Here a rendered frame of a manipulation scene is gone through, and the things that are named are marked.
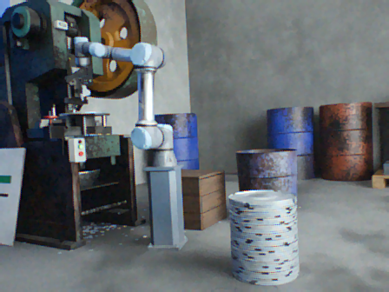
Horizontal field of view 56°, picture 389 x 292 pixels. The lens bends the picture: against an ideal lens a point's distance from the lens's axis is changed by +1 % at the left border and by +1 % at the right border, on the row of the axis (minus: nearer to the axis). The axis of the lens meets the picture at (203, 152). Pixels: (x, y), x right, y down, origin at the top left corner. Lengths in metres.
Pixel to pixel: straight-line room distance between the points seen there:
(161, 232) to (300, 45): 3.79
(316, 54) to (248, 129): 1.37
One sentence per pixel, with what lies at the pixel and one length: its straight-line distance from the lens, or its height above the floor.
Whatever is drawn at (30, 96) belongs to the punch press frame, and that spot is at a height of 0.92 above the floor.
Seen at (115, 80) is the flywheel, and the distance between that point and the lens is 2.79.
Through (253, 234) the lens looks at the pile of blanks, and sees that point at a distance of 1.51.
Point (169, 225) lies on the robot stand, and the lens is 2.02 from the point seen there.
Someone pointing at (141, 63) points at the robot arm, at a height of 0.99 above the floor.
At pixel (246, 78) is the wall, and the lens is 5.48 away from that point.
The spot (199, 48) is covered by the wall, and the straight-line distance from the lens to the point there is 5.93.
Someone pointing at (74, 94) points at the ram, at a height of 0.91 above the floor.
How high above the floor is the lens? 0.62
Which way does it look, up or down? 3 degrees down
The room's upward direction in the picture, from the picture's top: 3 degrees counter-clockwise
